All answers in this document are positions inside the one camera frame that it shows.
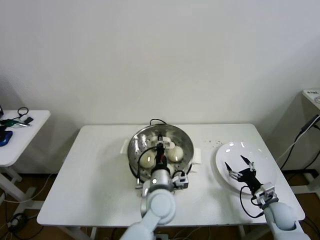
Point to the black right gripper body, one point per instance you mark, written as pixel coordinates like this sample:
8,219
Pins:
248,177

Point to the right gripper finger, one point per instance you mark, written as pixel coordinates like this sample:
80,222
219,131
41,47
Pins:
246,160
228,168

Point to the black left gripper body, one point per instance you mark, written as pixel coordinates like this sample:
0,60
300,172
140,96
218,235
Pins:
160,157

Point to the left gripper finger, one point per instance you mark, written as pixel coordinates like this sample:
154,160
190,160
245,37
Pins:
160,139
161,145

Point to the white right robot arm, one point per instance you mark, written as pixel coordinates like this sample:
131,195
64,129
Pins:
280,217

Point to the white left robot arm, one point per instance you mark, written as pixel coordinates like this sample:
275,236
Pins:
160,207

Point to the steel perforated steamer basket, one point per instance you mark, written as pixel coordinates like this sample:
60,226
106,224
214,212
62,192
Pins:
198,156

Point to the white round plate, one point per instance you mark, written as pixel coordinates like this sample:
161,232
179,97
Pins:
265,162

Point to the white work table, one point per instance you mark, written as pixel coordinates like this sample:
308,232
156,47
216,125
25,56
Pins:
100,200

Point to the white power strip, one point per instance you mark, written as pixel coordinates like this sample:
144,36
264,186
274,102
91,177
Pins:
163,237

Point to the tall white side table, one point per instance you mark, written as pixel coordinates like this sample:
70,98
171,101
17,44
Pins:
310,98

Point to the small black device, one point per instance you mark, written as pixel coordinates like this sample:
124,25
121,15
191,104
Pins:
29,119

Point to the blue and black device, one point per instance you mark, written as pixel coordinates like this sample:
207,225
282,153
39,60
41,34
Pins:
7,138

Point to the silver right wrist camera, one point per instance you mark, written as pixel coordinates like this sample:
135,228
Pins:
268,190

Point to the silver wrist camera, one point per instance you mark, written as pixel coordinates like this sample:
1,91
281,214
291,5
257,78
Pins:
181,180
268,190

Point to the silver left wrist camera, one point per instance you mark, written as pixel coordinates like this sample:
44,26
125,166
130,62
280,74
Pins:
181,180

